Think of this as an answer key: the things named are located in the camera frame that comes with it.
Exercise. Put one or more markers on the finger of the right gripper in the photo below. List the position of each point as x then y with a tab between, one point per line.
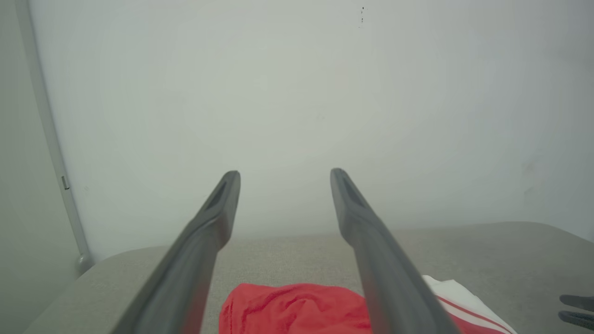
580	301
580	320

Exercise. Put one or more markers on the grey wall pipe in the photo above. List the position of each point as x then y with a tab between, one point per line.
51	139

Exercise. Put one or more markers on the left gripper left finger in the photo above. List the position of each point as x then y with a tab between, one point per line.
185	269

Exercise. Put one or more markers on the red white jersey shirt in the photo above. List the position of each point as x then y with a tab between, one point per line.
297	311

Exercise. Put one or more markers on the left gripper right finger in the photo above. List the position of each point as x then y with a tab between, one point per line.
390	278

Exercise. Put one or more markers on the grey fabric sofa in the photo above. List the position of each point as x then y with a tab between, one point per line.
287	260

